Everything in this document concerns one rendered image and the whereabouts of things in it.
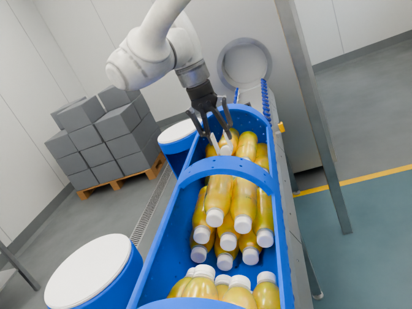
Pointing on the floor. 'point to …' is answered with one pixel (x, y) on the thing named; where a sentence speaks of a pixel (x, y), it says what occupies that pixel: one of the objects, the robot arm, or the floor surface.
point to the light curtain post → (303, 78)
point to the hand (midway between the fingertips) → (221, 142)
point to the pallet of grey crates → (106, 140)
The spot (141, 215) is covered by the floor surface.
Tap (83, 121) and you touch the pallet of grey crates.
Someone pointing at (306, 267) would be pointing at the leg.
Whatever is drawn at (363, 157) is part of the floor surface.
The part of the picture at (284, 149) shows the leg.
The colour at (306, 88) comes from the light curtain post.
